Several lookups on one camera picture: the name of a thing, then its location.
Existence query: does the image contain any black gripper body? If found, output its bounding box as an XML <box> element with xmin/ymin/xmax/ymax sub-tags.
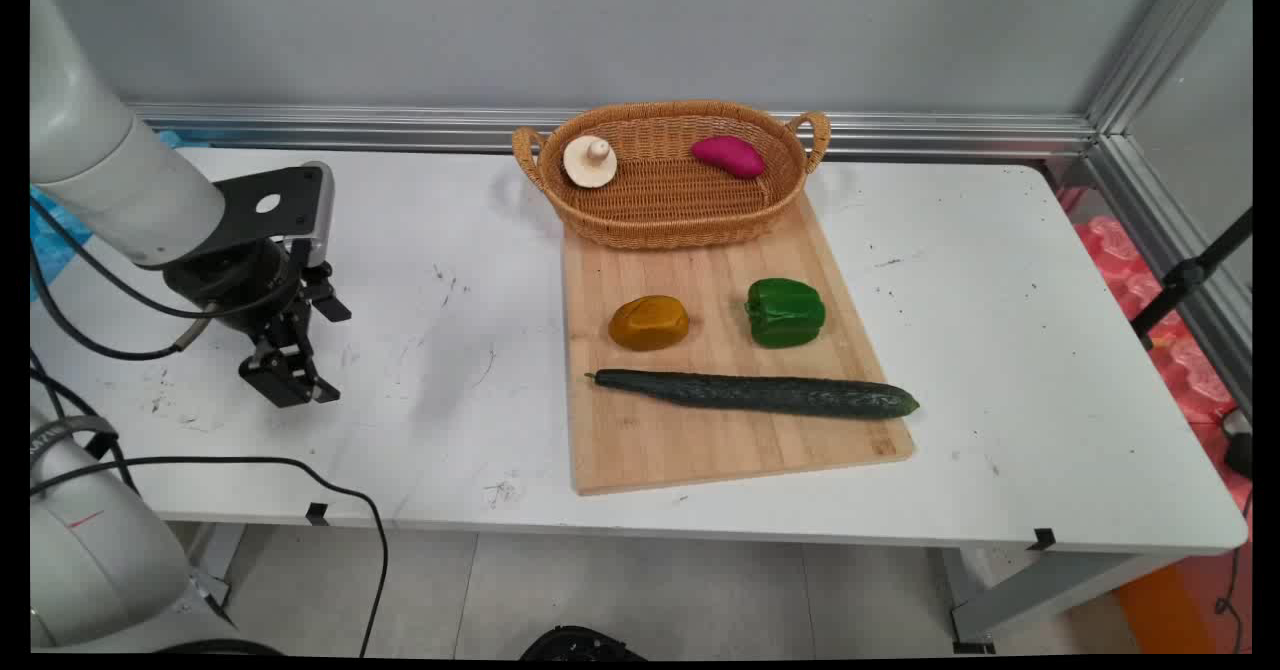
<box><xmin>163</xmin><ymin>237</ymin><xmax>306</xmax><ymax>343</ymax></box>

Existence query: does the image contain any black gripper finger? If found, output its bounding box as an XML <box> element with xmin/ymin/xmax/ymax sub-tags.
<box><xmin>298</xmin><ymin>262</ymin><xmax>353</xmax><ymax>403</ymax></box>
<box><xmin>238</xmin><ymin>315</ymin><xmax>319</xmax><ymax>409</ymax></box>

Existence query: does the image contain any long dark green cucumber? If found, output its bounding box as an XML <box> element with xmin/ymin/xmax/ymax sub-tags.
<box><xmin>585</xmin><ymin>369</ymin><xmax>920</xmax><ymax>420</ymax></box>

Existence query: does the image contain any grey metal table leg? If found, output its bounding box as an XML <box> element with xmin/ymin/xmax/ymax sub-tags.
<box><xmin>940</xmin><ymin>548</ymin><xmax>1186</xmax><ymax>654</ymax></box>
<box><xmin>188</xmin><ymin>522</ymin><xmax>246</xmax><ymax>606</ymax></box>

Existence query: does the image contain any white toy mushroom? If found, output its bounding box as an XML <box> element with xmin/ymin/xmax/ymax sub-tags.
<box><xmin>563</xmin><ymin>136</ymin><xmax>619</xmax><ymax>189</ymax></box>

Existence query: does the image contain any brown-yellow toy potato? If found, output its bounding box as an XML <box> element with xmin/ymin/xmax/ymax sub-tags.
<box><xmin>608</xmin><ymin>295</ymin><xmax>691</xmax><ymax>352</ymax></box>

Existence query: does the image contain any black round object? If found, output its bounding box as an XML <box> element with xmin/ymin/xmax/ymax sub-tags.
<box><xmin>520</xmin><ymin>625</ymin><xmax>649</xmax><ymax>661</ymax></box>

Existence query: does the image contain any wooden cutting board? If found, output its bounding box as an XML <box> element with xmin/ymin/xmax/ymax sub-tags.
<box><xmin>562</xmin><ymin>190</ymin><xmax>916</xmax><ymax>497</ymax></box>

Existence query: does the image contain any magenta toy sweet potato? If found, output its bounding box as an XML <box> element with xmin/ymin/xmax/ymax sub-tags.
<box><xmin>691</xmin><ymin>135</ymin><xmax>766</xmax><ymax>180</ymax></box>

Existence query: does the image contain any green toy bell pepper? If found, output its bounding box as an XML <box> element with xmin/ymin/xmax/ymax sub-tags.
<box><xmin>745</xmin><ymin>278</ymin><xmax>827</xmax><ymax>349</ymax></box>

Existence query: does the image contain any black tripod stand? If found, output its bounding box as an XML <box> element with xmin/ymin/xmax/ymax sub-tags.
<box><xmin>1130</xmin><ymin>208</ymin><xmax>1253</xmax><ymax>341</ymax></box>

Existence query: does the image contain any red bubble wrap sheet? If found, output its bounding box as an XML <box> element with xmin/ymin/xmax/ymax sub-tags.
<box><xmin>1058</xmin><ymin>188</ymin><xmax>1253</xmax><ymax>511</ymax></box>

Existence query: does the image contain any orange plastic object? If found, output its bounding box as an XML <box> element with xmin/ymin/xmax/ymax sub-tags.
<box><xmin>1110</xmin><ymin>540</ymin><xmax>1253</xmax><ymax>654</ymax></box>

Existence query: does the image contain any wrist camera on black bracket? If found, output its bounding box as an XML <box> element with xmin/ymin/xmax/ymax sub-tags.
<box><xmin>208</xmin><ymin>161</ymin><xmax>337</xmax><ymax>269</ymax></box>

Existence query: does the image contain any long thin black cable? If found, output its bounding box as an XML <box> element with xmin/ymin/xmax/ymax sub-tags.
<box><xmin>30</xmin><ymin>455</ymin><xmax>390</xmax><ymax>658</ymax></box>

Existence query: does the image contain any black gripper cable with plug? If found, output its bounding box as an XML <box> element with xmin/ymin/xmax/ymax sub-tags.
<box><xmin>30</xmin><ymin>245</ymin><xmax>216</xmax><ymax>362</ymax></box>

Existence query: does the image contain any aluminium profile rail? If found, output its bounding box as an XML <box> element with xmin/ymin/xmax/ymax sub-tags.
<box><xmin>128</xmin><ymin>102</ymin><xmax>1101</xmax><ymax>162</ymax></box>
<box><xmin>1085</xmin><ymin>0</ymin><xmax>1253</xmax><ymax>416</ymax></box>

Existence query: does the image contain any woven wicker basket with handles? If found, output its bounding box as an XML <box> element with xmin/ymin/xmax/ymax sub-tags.
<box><xmin>512</xmin><ymin>100</ymin><xmax>832</xmax><ymax>250</ymax></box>

